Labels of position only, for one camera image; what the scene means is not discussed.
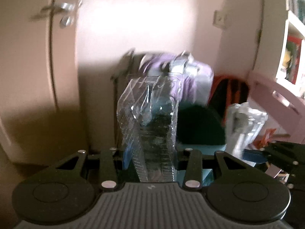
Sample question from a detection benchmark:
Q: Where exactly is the beige wall socket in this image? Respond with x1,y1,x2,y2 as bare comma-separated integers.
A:
213,10,226,29

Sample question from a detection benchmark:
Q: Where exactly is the pink bed frame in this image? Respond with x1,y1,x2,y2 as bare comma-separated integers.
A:
248,72,304,144

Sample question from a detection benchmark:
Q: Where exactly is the silver door handle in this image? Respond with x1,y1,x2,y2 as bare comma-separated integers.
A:
30,0,83,28

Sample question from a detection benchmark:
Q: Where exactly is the purple grey backpack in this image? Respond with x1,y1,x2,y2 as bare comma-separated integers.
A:
139,51,214,106

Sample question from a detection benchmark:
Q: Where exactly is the black orange backpack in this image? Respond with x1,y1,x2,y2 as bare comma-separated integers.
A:
208,75,250,124

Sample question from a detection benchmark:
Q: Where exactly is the white bookshelf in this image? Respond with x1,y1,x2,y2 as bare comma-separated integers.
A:
275,0,304,98

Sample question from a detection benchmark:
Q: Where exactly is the clear plastic packaging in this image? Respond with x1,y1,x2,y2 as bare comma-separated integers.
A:
117,76,182,182

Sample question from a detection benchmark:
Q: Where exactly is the beige wooden door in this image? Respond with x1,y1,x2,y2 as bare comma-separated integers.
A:
1,0,87,165

